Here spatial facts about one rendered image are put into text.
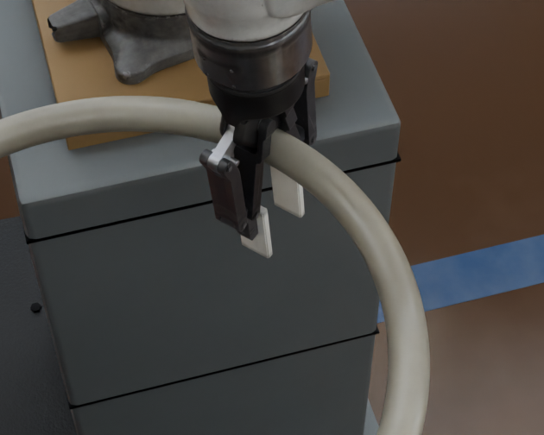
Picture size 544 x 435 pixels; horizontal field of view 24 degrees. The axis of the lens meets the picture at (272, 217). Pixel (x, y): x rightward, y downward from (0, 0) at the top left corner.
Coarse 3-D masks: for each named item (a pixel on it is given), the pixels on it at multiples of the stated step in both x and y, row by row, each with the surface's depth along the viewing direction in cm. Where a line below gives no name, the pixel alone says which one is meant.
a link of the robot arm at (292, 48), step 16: (304, 16) 89; (192, 32) 90; (288, 32) 88; (304, 32) 90; (208, 48) 89; (224, 48) 88; (240, 48) 88; (256, 48) 88; (272, 48) 88; (288, 48) 89; (304, 48) 91; (208, 64) 91; (224, 64) 90; (240, 64) 89; (256, 64) 89; (272, 64) 89; (288, 64) 90; (304, 64) 92; (224, 80) 92; (240, 80) 90; (256, 80) 90; (272, 80) 91
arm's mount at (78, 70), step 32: (32, 0) 136; (64, 0) 135; (64, 64) 130; (96, 64) 130; (192, 64) 130; (320, 64) 130; (64, 96) 127; (96, 96) 127; (160, 96) 127; (192, 96) 127; (320, 96) 131
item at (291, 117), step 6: (282, 114) 100; (288, 114) 101; (294, 114) 102; (282, 120) 101; (288, 120) 101; (294, 120) 102; (282, 126) 103; (288, 126) 102; (294, 126) 104; (288, 132) 104; (294, 132) 105
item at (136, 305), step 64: (0, 0) 140; (0, 64) 134; (320, 128) 129; (384, 128) 129; (64, 192) 124; (128, 192) 126; (192, 192) 128; (384, 192) 138; (64, 256) 131; (128, 256) 134; (192, 256) 137; (256, 256) 140; (320, 256) 144; (64, 320) 140; (128, 320) 143; (192, 320) 147; (256, 320) 151; (320, 320) 155; (64, 384) 151; (128, 384) 154; (192, 384) 158; (256, 384) 162; (320, 384) 167
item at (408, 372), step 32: (128, 96) 105; (0, 128) 104; (32, 128) 104; (64, 128) 104; (96, 128) 105; (128, 128) 105; (160, 128) 104; (192, 128) 104; (288, 160) 100; (320, 160) 100; (320, 192) 99; (352, 192) 98; (352, 224) 97; (384, 224) 96; (384, 256) 94; (384, 288) 93; (416, 288) 93; (416, 320) 91; (416, 352) 89; (416, 384) 88; (384, 416) 87; (416, 416) 87
